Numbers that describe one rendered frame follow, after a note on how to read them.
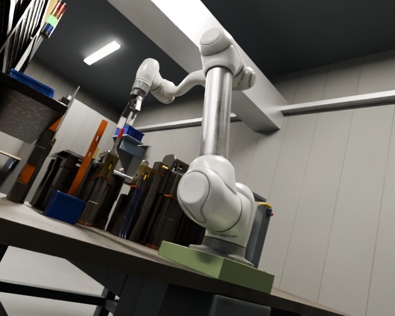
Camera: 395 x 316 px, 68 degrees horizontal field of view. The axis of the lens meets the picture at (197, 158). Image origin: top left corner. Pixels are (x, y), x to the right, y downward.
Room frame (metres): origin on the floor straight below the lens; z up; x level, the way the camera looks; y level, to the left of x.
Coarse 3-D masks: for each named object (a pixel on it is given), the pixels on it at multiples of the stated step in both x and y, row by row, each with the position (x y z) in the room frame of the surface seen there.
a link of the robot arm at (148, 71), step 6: (144, 60) 1.44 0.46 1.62; (150, 60) 1.42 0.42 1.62; (144, 66) 1.41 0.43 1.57; (150, 66) 1.41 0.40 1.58; (156, 66) 1.43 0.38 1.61; (138, 72) 1.43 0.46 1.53; (144, 72) 1.41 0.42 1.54; (150, 72) 1.42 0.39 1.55; (156, 72) 1.44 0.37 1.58; (138, 78) 1.43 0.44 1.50; (144, 78) 1.42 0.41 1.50; (150, 78) 1.43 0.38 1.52; (156, 78) 1.46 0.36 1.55; (150, 84) 1.45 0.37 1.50; (156, 84) 1.48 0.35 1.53; (150, 90) 1.53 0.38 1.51
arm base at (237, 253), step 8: (208, 240) 1.05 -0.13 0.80; (216, 240) 1.03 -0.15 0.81; (192, 248) 1.06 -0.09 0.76; (200, 248) 1.05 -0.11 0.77; (208, 248) 1.03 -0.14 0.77; (216, 248) 1.02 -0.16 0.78; (224, 248) 1.01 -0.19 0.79; (232, 248) 1.01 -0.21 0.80; (240, 248) 1.03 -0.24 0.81; (224, 256) 0.98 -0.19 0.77; (232, 256) 0.97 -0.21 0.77; (240, 256) 1.03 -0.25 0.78; (248, 264) 1.07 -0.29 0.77
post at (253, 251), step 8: (256, 208) 1.81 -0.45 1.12; (264, 208) 1.75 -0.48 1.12; (256, 216) 1.79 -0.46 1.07; (264, 216) 1.76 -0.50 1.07; (256, 224) 1.78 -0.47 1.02; (264, 224) 1.76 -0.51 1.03; (256, 232) 1.76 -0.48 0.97; (264, 232) 1.77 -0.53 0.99; (248, 240) 1.80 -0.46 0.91; (256, 240) 1.75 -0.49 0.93; (264, 240) 1.78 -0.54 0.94; (248, 248) 1.79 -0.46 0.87; (256, 248) 1.76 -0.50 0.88; (248, 256) 1.77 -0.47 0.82; (256, 256) 1.77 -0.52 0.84; (256, 264) 1.78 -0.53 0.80
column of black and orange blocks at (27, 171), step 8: (64, 104) 1.27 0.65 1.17; (56, 128) 1.28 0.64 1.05; (48, 136) 1.27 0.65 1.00; (40, 144) 1.26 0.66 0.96; (32, 152) 1.26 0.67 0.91; (40, 152) 1.27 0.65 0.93; (32, 160) 1.26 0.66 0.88; (24, 168) 1.26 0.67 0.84; (32, 168) 1.27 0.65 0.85; (24, 176) 1.27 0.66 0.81; (16, 184) 1.26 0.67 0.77; (24, 184) 1.27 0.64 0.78; (16, 192) 1.26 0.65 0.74; (16, 200) 1.27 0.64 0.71
